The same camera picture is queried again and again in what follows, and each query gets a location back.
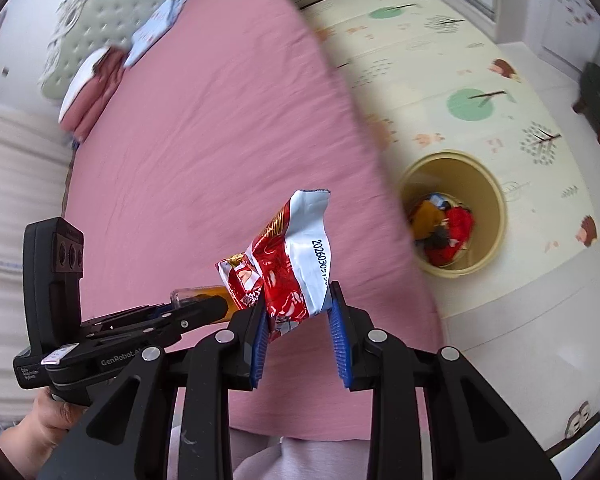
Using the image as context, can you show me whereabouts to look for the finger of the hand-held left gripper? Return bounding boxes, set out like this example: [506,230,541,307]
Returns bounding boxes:
[82,305,176,332]
[145,296,229,348]

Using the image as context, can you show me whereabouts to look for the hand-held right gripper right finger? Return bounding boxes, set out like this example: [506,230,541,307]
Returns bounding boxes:
[327,281,561,480]

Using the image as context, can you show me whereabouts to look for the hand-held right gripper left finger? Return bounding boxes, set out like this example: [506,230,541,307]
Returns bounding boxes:
[36,295,271,480]

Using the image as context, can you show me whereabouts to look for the small orange packet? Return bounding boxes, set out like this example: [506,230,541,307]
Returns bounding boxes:
[170,285,241,323]

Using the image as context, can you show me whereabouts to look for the red white snack packet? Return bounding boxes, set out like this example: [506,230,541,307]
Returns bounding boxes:
[215,189,334,345]

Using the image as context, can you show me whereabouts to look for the red cloth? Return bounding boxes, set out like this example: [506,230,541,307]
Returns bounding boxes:
[445,206,476,248]

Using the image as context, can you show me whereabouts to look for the gold round bin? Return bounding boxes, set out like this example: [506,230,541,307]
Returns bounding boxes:
[397,150,508,279]

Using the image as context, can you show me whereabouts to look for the person's left forearm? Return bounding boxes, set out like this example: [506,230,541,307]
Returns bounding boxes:
[0,417,48,463]

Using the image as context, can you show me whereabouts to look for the person's left hand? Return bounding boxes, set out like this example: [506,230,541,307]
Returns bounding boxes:
[30,389,88,443]

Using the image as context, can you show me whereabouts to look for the cream curtain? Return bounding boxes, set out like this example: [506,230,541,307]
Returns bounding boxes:
[0,105,76,431]

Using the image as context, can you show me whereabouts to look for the person's light trousers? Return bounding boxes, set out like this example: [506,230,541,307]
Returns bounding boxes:
[172,422,373,480]

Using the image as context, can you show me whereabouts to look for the pink white pillow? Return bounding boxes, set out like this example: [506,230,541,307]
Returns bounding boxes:
[59,46,127,142]

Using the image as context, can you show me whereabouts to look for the bed with pink sheet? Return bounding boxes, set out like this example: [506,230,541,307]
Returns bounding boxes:
[62,0,446,441]

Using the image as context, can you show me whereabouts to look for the printed play mat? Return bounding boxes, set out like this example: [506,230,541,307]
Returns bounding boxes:
[300,0,600,456]

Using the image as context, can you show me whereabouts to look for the blue folded blanket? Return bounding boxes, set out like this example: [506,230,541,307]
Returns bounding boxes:
[124,0,188,70]

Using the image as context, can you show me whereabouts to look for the green tufted headboard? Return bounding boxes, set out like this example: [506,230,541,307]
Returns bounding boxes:
[39,0,276,101]

